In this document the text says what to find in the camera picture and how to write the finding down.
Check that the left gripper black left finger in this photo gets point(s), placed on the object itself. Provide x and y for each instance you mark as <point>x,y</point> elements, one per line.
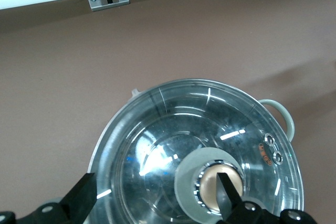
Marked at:
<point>81,195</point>

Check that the glass pot lid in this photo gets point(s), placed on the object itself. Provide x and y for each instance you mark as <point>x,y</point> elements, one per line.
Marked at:
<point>157,129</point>

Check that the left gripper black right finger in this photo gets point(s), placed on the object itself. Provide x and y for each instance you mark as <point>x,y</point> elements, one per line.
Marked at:
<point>227,197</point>

